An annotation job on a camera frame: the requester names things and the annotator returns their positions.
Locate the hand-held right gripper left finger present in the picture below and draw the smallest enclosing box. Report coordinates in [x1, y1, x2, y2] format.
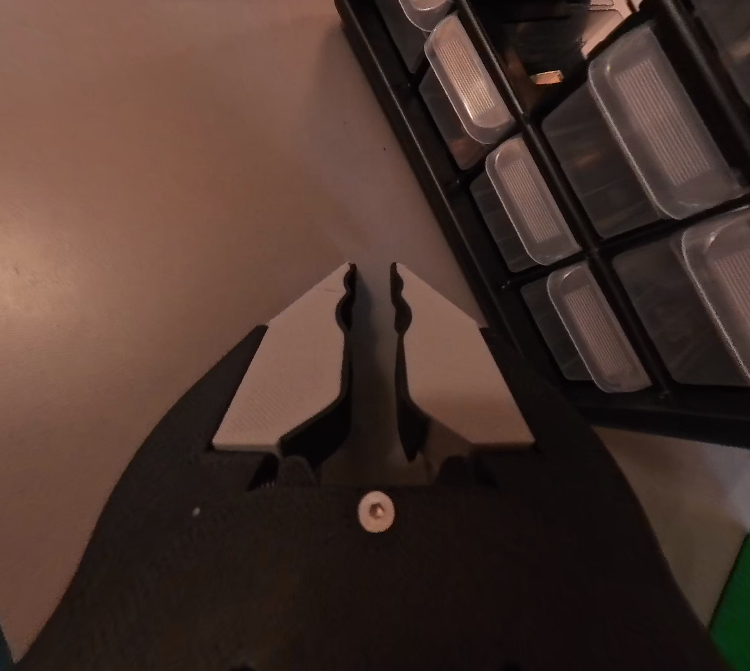
[212, 262, 358, 472]

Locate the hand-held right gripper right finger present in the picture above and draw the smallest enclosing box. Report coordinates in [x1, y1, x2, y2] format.
[388, 262, 536, 485]

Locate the black drawer cabinet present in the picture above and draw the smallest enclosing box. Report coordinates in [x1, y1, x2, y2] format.
[332, 0, 750, 446]

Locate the large clear plastic drawer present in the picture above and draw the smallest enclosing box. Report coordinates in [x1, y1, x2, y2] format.
[542, 23, 745, 241]
[690, 0, 750, 91]
[612, 208, 750, 387]

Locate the bright green box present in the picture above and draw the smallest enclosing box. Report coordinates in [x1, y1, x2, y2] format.
[706, 533, 750, 645]

